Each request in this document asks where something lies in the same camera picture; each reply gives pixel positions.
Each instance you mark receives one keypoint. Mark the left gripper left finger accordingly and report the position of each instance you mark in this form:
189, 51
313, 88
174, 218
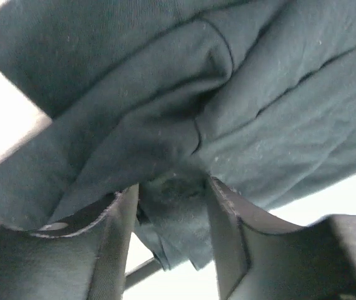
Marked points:
80, 257

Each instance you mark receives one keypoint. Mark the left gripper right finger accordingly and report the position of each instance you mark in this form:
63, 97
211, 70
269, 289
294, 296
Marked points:
260, 256

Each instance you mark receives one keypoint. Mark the black t-shirt blue logo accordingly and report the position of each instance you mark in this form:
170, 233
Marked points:
258, 94

